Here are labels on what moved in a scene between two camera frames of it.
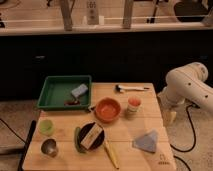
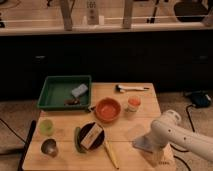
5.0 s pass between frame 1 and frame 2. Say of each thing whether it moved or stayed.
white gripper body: moved
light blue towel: stayed
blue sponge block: stayed
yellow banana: stayed
